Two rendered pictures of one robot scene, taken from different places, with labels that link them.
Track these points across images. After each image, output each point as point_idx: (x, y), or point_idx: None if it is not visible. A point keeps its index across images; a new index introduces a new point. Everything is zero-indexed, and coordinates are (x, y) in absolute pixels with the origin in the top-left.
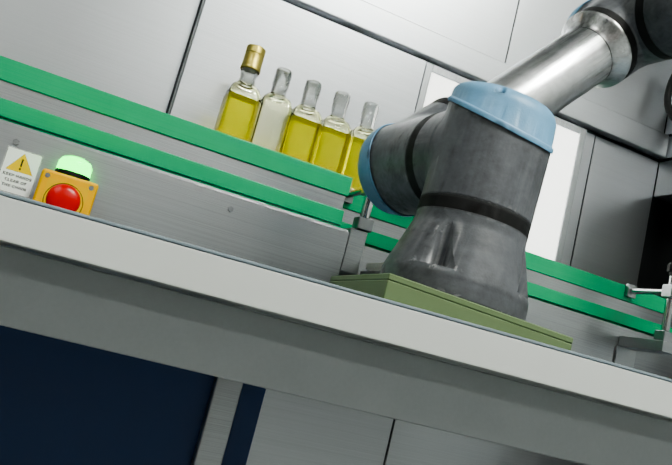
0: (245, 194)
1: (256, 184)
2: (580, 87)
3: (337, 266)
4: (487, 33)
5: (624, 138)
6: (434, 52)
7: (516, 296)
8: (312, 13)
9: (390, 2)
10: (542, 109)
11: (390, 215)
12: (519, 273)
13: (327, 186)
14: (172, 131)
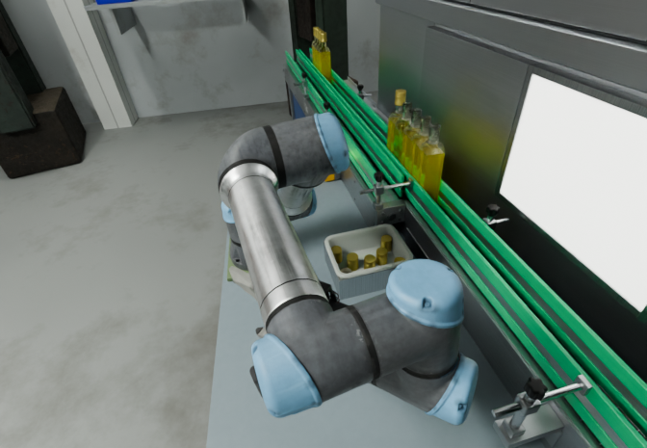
0: (361, 175)
1: (362, 172)
2: (287, 188)
3: (373, 220)
4: None
5: None
6: (541, 50)
7: (231, 258)
8: (461, 39)
9: (522, 1)
10: (221, 208)
11: (426, 200)
12: (233, 253)
13: (374, 181)
14: (349, 145)
